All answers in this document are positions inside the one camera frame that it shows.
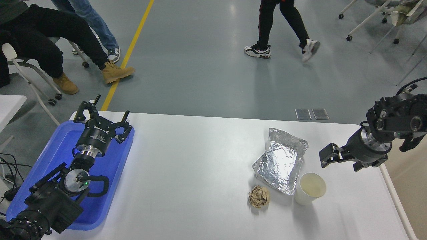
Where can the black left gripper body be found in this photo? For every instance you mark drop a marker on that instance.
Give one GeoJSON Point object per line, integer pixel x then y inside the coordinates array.
{"type": "Point", "coordinates": [95, 138]}

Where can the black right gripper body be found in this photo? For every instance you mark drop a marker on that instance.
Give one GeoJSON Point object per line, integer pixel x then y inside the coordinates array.
{"type": "Point", "coordinates": [358, 148]}

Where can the white paper cup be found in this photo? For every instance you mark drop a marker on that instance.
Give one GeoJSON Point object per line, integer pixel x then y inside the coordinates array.
{"type": "Point", "coordinates": [310, 188]}

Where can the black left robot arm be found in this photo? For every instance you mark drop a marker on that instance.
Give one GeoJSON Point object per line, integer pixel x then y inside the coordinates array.
{"type": "Point", "coordinates": [50, 203]}

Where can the blue plastic tray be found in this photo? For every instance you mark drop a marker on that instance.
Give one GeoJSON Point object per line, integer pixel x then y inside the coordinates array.
{"type": "Point", "coordinates": [110, 160]}

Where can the metal floor plate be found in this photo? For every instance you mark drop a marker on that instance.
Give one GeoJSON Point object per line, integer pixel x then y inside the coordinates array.
{"type": "Point", "coordinates": [320, 113]}
{"type": "Point", "coordinates": [303, 114]}

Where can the crumpled foil tray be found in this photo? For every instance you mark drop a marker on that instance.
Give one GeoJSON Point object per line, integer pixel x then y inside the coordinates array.
{"type": "Point", "coordinates": [280, 160]}

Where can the large pale bin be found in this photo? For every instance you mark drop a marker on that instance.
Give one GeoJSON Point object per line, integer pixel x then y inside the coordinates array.
{"type": "Point", "coordinates": [410, 186]}

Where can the white side table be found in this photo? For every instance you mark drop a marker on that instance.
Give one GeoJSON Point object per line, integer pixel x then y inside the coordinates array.
{"type": "Point", "coordinates": [10, 105]}

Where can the crumpled tan paper ball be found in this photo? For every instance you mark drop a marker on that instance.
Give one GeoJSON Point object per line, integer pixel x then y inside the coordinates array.
{"type": "Point", "coordinates": [259, 196]}

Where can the seated person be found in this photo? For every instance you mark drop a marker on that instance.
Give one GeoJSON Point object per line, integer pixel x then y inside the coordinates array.
{"type": "Point", "coordinates": [40, 30]}

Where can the white wheeled chair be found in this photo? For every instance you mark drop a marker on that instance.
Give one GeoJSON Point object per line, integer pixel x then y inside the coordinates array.
{"type": "Point", "coordinates": [10, 51]}

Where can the black plug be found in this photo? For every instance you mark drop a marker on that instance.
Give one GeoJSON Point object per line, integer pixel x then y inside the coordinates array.
{"type": "Point", "coordinates": [11, 194]}

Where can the pale cloth on chair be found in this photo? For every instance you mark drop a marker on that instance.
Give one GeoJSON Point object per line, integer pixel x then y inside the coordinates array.
{"type": "Point", "coordinates": [400, 15]}

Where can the grey wheeled chair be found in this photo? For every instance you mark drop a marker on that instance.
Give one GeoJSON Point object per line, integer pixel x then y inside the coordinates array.
{"type": "Point", "coordinates": [380, 2]}

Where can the thin grey chair frame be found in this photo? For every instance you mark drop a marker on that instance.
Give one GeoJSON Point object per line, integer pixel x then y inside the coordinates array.
{"type": "Point", "coordinates": [412, 69]}

